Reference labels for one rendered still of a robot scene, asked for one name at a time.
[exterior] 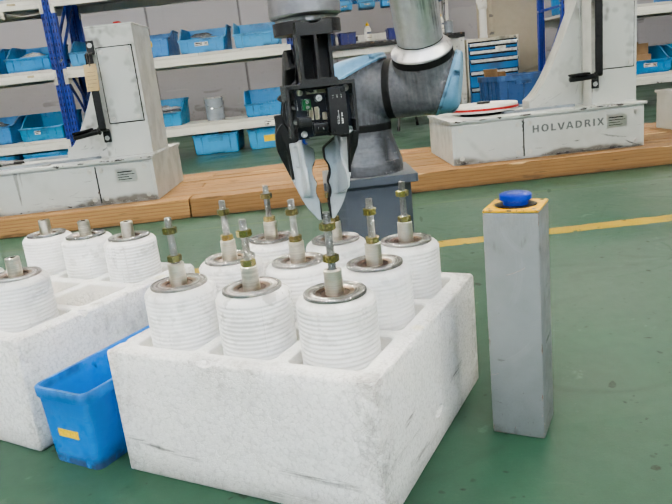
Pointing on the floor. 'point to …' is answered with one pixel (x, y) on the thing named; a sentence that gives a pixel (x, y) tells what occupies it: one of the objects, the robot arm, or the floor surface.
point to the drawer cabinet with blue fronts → (485, 51)
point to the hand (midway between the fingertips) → (324, 206)
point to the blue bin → (85, 411)
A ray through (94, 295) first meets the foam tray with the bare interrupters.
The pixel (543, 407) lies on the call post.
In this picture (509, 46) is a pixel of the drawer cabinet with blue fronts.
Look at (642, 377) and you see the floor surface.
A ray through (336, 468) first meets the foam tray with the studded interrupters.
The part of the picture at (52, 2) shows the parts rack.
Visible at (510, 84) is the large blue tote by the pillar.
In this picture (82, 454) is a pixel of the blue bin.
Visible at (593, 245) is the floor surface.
